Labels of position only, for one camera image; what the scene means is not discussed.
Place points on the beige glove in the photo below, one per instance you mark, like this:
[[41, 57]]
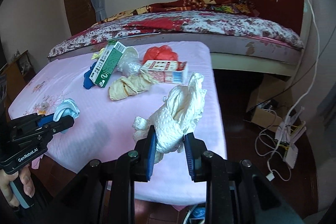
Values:
[[130, 86]]

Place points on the green white carton box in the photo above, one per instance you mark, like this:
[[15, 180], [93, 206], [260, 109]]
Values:
[[106, 63]]

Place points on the blue glove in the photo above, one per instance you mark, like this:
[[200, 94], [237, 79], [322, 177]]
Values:
[[87, 83]]

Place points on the red heart headboard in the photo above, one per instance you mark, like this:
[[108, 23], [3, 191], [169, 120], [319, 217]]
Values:
[[293, 14]]

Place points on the cardboard box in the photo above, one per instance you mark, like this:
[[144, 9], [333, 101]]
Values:
[[261, 109]]

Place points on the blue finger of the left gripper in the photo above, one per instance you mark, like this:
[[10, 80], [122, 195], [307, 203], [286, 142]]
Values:
[[46, 119], [61, 125]]

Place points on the light blue cloth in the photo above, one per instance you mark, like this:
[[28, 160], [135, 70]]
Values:
[[67, 107]]

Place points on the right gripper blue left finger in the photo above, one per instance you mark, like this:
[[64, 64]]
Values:
[[146, 156]]

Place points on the clear plastic bag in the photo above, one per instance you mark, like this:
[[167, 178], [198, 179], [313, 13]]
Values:
[[129, 63]]

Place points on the white router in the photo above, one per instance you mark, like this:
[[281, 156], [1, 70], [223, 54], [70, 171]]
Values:
[[288, 134]]

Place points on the red patterned blanket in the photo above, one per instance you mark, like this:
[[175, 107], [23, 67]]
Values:
[[242, 7]]

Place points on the red plastic bag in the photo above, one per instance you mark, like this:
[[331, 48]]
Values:
[[160, 53]]

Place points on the red white carton box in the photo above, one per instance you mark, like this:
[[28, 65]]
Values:
[[165, 71]]

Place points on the yellow towel cloth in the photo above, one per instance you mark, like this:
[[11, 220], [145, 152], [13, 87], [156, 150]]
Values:
[[96, 56]]

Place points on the bed with floral sheet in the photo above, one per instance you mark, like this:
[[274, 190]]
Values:
[[223, 34]]

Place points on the pink sheet covered table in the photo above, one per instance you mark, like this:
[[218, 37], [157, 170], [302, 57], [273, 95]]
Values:
[[104, 129]]

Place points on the wooden side cabinet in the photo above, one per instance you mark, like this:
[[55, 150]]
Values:
[[18, 73]]

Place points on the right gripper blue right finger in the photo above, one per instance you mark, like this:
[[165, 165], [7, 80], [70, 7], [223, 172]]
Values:
[[194, 149]]

